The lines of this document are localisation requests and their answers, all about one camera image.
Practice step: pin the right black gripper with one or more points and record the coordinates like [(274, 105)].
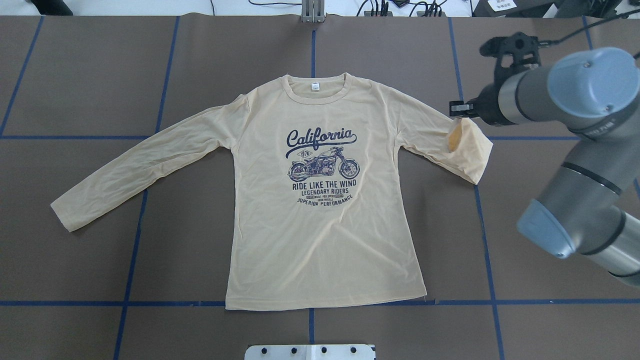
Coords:
[(487, 104)]

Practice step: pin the cream long-sleeve graphic shirt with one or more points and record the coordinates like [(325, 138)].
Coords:
[(319, 220)]

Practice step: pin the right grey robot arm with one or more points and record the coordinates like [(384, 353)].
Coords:
[(595, 94)]

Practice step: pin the aluminium camera post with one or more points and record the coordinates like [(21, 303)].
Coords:
[(313, 11)]

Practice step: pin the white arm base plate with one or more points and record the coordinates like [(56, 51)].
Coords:
[(311, 352)]

